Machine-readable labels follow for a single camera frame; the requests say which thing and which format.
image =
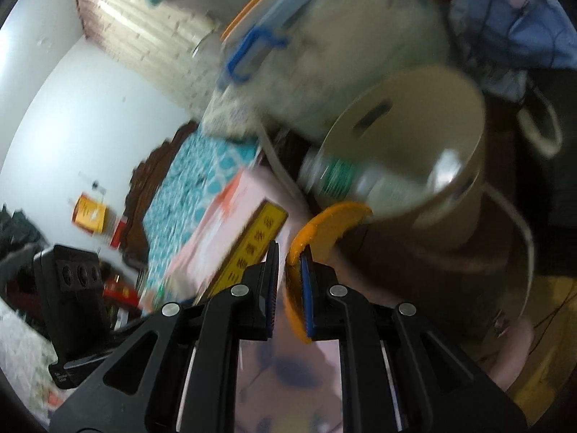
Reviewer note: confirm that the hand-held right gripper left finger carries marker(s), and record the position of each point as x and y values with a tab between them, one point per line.
273	288

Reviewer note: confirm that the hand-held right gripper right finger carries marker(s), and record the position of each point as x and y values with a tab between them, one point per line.
306	297

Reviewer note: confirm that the beige waste bin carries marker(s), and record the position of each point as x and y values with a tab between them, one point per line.
450	225

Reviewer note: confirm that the red box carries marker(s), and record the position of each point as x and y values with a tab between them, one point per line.
119	295

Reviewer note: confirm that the yellow printed box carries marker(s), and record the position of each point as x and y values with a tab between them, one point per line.
257	239

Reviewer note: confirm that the white floral cloth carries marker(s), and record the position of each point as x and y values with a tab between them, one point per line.
22	361

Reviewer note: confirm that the pink printed bedsheet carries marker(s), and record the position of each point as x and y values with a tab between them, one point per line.
212	234

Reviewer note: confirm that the pile of dark clothes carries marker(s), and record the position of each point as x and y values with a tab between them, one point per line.
18	234

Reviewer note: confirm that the dark wooden headboard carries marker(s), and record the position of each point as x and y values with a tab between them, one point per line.
139	216

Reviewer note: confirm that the dark brown stand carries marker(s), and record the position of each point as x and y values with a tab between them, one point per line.
428	288

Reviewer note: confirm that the clear plastic bottle green label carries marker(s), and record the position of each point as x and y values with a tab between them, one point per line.
342	176

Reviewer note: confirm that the teal patterned blanket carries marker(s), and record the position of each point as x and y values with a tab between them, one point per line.
180	198

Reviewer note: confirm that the clear storage box orange lid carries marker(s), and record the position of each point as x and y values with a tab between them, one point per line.
360	31

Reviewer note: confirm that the blue cloth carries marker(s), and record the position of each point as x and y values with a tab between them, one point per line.
518	22

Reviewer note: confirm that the red white wall hanging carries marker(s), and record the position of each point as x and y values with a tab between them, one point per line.
119	232

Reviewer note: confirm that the orange yellow wall calendar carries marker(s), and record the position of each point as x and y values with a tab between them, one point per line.
90	212

